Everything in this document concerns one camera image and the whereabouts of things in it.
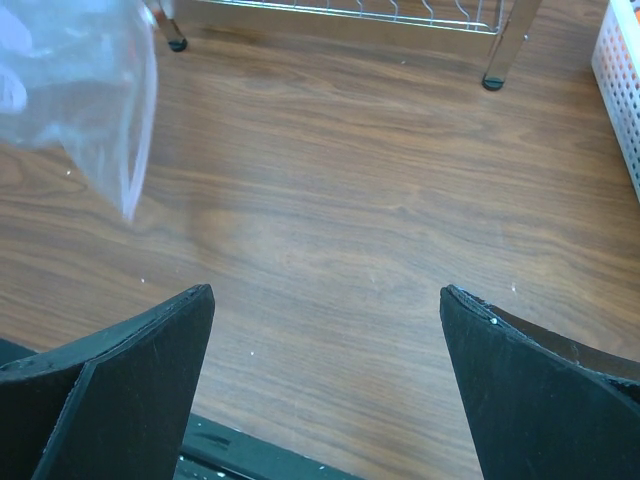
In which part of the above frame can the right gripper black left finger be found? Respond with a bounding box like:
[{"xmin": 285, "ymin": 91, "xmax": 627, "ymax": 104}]
[{"xmin": 1, "ymin": 284, "xmax": 215, "ymax": 479}]

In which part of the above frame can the white plastic fruit basket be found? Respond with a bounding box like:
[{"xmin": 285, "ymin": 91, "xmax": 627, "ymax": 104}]
[{"xmin": 591, "ymin": 0, "xmax": 639, "ymax": 191}]

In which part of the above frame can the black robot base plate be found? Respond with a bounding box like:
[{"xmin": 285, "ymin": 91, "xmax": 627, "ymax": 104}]
[{"xmin": 174, "ymin": 414, "xmax": 354, "ymax": 480}]

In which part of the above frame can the steel dish rack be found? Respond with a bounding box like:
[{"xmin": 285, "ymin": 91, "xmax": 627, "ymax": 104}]
[{"xmin": 150, "ymin": 1, "xmax": 541, "ymax": 91}]

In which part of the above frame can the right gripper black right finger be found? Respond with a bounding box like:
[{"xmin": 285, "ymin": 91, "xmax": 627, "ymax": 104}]
[{"xmin": 440, "ymin": 285, "xmax": 639, "ymax": 479}]

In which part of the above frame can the clear polka dot zip bag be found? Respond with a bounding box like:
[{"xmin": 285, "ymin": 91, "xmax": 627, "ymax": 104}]
[{"xmin": 1, "ymin": 1, "xmax": 157, "ymax": 219}]

